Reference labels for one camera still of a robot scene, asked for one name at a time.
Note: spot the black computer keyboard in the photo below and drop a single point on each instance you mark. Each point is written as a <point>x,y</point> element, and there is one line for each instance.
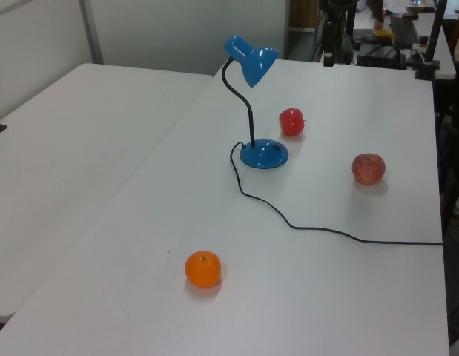
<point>404,29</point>

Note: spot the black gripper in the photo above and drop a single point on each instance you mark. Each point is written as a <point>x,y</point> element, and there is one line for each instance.
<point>328,37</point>

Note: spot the blue desk lamp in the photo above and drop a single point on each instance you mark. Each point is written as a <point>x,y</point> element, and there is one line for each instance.
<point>264,155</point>

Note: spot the red apple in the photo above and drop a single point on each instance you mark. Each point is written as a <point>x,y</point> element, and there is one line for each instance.
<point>368,170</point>
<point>291,122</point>

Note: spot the small yellow object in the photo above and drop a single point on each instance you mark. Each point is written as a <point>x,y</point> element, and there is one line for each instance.
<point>384,33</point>

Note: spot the black pole with clamp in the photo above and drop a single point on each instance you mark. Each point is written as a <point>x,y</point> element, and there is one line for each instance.
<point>435,37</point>

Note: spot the orange mandarin fruit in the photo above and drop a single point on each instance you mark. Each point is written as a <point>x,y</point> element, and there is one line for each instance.
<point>202,270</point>

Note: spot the grey partition post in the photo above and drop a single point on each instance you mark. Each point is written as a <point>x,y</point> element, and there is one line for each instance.
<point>91,29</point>

